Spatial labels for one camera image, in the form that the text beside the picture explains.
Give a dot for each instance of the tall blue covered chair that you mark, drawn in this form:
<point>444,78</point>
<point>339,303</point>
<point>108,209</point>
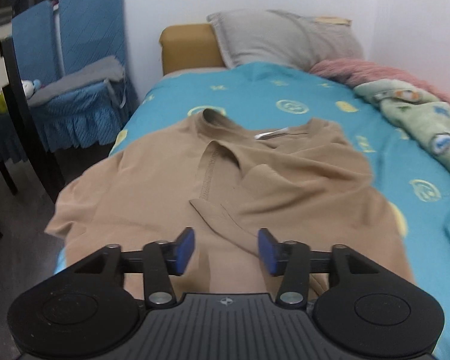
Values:
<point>90,18</point>

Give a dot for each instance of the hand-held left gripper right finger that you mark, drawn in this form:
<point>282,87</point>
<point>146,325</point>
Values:
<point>268,251</point>

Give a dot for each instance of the teal printed bed sheet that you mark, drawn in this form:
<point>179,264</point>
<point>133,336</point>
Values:
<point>322,93</point>

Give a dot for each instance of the grey seat cushion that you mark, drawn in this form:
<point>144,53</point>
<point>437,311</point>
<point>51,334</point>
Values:
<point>82,77</point>

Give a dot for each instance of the yellow-green plush toy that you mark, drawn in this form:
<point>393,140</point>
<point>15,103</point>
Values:
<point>0,105</point>

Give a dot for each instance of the grey pillow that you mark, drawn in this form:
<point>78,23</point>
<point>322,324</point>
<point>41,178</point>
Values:
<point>270,37</point>

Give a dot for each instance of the green cartoon printed blanket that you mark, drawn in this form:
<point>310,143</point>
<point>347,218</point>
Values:
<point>408,116</point>

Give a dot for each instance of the small blue white toy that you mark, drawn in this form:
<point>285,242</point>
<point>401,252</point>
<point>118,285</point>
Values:
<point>30,88</point>

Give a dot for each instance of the ochre bed headboard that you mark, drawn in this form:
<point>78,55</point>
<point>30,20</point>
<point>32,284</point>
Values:
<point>187,48</point>

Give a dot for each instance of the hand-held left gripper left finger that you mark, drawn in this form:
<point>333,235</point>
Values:
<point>183,249</point>

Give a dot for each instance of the tan printed t-shirt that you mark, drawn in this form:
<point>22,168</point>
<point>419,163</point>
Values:
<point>292,180</point>

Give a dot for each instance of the pink fuzzy blanket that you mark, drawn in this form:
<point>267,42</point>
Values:
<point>360,69</point>

